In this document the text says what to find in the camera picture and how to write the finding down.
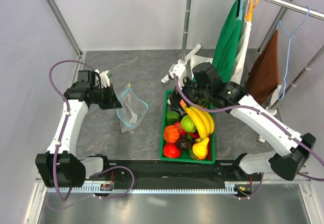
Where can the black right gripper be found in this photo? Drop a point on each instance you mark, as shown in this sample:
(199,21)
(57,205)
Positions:
(177,95)

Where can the clear zip top bag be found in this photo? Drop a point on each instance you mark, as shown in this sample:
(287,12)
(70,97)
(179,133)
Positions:
(133,110)

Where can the orange clothes hanger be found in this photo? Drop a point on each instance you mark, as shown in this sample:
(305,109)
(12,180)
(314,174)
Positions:
(251,7)

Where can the brown hanging towel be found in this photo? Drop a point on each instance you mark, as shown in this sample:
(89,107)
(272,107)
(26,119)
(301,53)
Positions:
(263,78)

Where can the yellow banana bunch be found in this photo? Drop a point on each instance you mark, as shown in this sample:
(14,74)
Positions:
(202,120)

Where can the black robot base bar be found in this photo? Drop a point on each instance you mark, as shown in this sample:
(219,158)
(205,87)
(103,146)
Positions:
(158,174)

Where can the light blue clothes hanger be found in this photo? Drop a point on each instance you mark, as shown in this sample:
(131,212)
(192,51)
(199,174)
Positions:
(290,36)

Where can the white hanging cloth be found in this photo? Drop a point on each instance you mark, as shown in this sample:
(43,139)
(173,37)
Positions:
(240,54)

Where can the dark green bell pepper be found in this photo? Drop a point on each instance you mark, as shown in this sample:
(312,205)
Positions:
(172,117)

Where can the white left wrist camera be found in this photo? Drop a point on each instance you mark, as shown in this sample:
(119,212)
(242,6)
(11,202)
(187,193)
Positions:
(104,78)

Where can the grey vertical rack pole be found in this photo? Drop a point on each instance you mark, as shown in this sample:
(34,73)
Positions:
(185,31)

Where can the dark purple mangosteen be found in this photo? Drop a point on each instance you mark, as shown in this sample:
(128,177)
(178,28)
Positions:
(184,144)

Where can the red tomato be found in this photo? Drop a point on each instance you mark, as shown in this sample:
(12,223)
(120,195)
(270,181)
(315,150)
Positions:
(171,151)

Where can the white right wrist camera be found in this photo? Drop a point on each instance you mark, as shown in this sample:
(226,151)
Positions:
(178,73)

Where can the green plastic tray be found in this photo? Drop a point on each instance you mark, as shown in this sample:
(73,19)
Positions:
(185,156)

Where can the red apple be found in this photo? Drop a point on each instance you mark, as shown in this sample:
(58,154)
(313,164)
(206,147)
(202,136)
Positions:
(181,131)

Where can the green hanging cloth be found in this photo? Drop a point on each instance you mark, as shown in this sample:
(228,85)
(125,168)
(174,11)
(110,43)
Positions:
(227,44)

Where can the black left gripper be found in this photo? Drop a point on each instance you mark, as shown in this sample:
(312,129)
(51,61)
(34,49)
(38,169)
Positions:
(113,102)

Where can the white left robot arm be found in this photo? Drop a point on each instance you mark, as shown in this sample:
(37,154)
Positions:
(58,166)

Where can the green apple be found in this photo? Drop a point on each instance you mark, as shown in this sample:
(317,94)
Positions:
(187,124)

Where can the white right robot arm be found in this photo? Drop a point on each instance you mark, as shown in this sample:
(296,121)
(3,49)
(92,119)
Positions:
(291,149)

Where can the grey right rack pole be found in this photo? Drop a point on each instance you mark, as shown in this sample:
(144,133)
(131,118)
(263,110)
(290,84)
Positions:
(272,108)

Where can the orange mini pumpkin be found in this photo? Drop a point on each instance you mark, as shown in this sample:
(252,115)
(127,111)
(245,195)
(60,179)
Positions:
(171,134)

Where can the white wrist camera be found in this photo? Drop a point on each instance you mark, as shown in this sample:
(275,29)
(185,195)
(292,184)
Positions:
(178,73)
(104,78)

